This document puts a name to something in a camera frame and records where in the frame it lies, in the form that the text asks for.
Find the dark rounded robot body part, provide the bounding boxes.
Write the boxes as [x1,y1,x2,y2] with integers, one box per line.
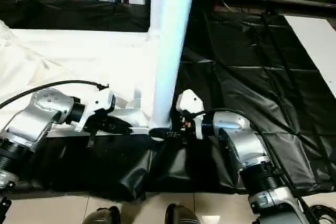
[165,202,202,224]
[85,206,121,224]

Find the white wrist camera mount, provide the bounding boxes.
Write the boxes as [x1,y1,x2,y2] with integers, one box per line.
[175,89,205,140]
[74,87,118,133]

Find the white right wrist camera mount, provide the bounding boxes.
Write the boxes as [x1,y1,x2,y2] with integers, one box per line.
[175,89,205,140]

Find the coiled black floor cables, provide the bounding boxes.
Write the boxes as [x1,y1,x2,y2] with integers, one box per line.
[308,204,336,224]

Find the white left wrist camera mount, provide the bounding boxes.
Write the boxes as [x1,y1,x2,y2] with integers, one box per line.
[74,87,118,133]

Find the white plastic stool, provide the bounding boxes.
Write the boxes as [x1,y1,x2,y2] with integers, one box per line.
[0,19,174,138]

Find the black glossy mat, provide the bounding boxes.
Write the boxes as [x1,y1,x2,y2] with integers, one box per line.
[0,0,336,201]

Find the white flat board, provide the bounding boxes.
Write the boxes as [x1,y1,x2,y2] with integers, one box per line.
[285,15,336,95]

